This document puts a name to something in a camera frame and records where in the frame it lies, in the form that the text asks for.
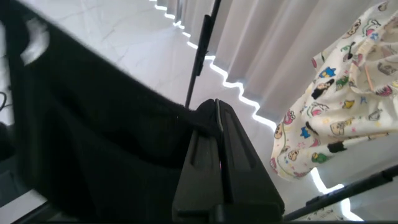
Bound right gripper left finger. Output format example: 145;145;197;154
172;129;224;219

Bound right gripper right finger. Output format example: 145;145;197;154
213;98;286;219

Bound black garment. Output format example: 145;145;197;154
0;0;220;222

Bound cream printed garment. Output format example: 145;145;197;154
269;0;398;182

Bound pink clothes hanger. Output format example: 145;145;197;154
363;63;375;93

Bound black clothes rack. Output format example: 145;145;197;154
184;0;398;222

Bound white curtain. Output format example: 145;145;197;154
149;0;398;222

